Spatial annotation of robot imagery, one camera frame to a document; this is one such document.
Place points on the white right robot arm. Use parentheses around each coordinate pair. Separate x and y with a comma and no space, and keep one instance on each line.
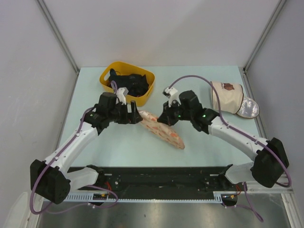
(268,157)

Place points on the yellow plastic basket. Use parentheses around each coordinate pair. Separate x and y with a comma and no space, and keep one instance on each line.
(123,68)

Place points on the white slotted cable duct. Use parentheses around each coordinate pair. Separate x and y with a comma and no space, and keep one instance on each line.
(161,196)

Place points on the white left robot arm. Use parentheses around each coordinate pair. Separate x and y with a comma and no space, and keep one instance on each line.
(51,177)

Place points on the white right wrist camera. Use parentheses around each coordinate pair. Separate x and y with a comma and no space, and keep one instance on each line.
(172,94)

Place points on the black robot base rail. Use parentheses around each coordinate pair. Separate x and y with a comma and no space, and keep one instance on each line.
(126,179)

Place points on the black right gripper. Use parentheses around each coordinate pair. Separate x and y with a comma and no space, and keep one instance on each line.
(166,117)

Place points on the black clothes pile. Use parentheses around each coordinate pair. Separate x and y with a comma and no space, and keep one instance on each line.
(136,84)

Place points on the pink tulip mesh laundry bag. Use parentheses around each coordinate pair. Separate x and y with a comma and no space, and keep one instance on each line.
(164,132)

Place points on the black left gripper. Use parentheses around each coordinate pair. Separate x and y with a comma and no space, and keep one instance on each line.
(131,118)

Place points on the beige fabric storage bag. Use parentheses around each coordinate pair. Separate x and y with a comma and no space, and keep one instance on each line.
(232,99)

